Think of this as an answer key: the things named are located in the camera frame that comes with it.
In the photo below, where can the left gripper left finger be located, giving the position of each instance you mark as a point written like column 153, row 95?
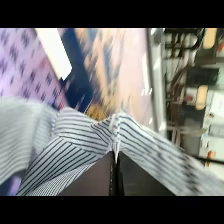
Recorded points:
column 93, row 180

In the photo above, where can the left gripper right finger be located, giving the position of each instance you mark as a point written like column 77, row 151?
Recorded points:
column 140, row 180

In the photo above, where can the blue striped white shirt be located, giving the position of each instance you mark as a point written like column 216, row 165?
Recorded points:
column 76, row 140

